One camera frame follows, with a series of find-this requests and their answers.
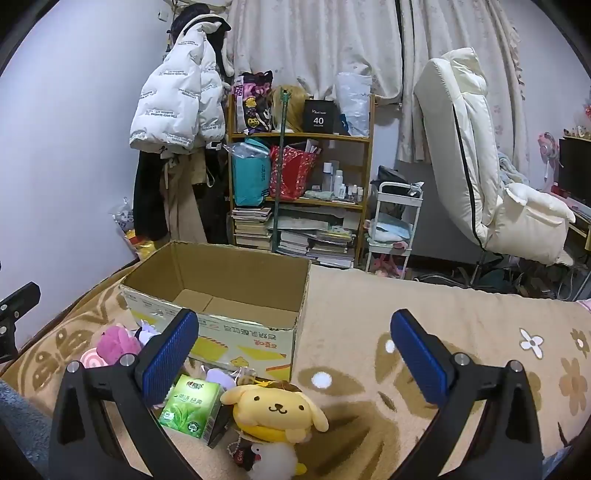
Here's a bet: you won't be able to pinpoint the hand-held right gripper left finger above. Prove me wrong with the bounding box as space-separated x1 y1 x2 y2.
48 308 200 480

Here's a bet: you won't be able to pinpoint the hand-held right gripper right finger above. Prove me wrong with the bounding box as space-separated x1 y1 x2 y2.
390 309 543 480

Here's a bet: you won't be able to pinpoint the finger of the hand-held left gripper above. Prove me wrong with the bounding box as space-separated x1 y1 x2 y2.
0 281 41 365

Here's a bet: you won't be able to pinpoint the green tissue pack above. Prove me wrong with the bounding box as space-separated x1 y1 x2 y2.
158 375 225 439

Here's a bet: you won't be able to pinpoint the printed cardboard box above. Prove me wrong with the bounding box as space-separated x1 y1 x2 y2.
119 240 311 381

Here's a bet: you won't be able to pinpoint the yellow dog plush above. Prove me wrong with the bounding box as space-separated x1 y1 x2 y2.
219 379 329 446

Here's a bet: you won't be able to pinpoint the lavender soft pouch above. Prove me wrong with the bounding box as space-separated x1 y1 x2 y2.
205 367 237 391

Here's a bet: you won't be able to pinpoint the pink slippers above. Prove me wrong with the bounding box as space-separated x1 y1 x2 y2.
372 256 404 278

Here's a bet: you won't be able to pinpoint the grey cloth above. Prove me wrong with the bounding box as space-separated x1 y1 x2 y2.
0 378 51 467

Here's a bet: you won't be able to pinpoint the colourful plastic bag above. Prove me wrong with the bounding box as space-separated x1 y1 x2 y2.
111 198 155 259

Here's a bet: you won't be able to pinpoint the light blue cloth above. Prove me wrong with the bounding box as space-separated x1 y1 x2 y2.
369 222 414 243

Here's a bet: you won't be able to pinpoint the beige coat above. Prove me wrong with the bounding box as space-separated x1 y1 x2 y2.
159 150 218 244

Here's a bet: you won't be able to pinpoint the stack of books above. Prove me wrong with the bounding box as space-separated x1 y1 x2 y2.
231 207 274 251

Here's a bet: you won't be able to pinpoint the white fluffy plush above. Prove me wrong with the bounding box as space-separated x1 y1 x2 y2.
245 440 301 480

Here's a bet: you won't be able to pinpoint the black hanging garment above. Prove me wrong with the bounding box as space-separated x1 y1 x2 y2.
203 148 230 243
166 6 234 79

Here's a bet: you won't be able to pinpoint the pile of books and papers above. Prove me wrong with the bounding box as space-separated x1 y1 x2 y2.
274 210 361 268

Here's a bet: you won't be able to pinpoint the black coat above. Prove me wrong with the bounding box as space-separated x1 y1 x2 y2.
133 150 169 241

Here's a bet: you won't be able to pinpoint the white trolley cart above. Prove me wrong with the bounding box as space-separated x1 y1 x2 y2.
365 181 424 279

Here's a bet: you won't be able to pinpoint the teal bag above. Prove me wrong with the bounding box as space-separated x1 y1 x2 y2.
231 141 272 207

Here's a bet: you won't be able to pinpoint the group of cosmetic bottles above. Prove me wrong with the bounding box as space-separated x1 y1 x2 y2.
318 161 365 201

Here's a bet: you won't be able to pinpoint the green pole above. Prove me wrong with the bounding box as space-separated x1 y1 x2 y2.
271 90 291 252

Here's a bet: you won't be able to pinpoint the red patterned bag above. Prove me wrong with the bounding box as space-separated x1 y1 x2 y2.
269 145 319 200

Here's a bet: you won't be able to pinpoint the white padded chair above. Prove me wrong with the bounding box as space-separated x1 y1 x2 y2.
413 47 577 267

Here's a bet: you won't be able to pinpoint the black monitor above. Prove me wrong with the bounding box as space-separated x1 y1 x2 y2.
558 136 591 208

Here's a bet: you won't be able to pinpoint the pink desk fan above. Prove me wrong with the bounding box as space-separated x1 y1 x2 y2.
538 132 560 192

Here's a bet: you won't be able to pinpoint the wooden shelf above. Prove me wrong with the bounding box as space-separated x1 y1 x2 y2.
226 90 376 268

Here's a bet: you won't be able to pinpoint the white puffer jacket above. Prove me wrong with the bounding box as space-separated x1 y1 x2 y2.
129 14 228 153

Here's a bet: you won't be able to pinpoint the black box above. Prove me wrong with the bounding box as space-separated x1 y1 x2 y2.
303 99 341 134

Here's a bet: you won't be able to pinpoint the black pink cartoon bag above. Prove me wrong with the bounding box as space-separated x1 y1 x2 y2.
233 71 274 134

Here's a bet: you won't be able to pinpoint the clear plastic bag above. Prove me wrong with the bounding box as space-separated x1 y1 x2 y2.
336 72 373 137

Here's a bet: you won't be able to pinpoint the blond wig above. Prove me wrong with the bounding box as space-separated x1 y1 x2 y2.
270 85 308 132

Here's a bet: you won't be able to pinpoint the floral beige curtain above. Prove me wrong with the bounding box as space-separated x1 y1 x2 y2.
226 0 403 100
397 0 532 162

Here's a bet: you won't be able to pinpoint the cola bottle keychain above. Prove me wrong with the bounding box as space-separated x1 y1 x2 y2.
226 436 259 467

